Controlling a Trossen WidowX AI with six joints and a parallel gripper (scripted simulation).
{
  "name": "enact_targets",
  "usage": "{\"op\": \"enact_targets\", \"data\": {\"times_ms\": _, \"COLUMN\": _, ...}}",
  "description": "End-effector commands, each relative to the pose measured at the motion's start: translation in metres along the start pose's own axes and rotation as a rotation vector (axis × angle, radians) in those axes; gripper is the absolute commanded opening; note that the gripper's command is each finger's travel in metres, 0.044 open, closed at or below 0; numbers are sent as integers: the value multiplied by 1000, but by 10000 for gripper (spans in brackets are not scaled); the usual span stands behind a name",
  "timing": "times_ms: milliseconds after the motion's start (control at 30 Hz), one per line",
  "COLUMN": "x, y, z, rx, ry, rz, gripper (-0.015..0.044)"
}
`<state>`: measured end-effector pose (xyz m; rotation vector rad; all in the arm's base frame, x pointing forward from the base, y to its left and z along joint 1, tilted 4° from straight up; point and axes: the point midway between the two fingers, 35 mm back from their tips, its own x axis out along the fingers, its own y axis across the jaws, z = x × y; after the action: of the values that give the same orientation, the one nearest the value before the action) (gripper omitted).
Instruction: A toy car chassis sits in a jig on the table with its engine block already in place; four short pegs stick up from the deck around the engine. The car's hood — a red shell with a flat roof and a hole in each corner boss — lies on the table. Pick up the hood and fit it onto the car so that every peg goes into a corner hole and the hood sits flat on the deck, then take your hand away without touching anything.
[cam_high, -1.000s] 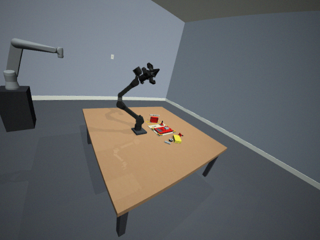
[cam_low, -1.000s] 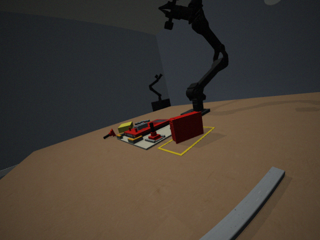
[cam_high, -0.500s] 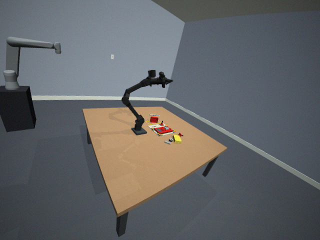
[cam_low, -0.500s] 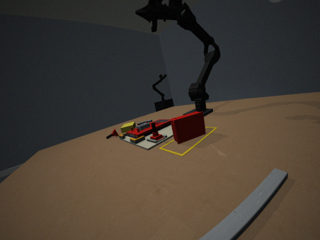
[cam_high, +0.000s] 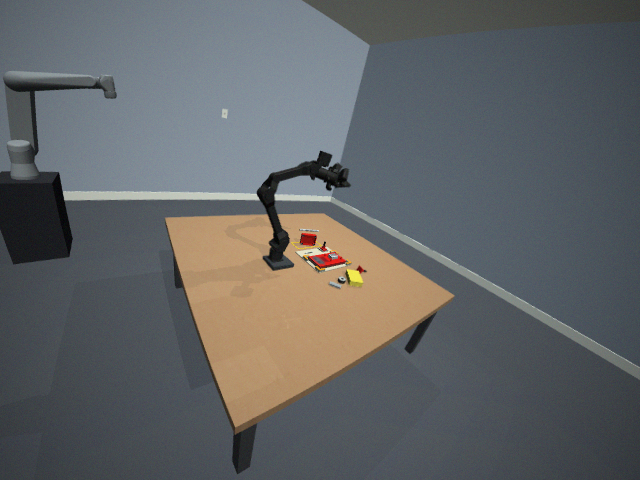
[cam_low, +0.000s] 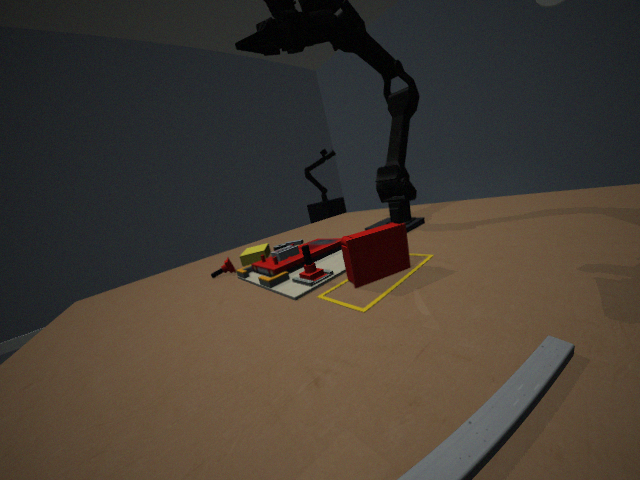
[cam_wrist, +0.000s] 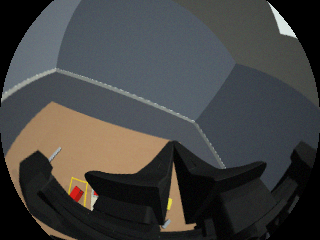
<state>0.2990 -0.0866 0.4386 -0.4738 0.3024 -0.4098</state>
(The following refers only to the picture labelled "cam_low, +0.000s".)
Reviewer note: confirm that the yellow rectangular outline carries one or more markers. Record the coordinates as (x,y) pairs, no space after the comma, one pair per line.
(379,298)

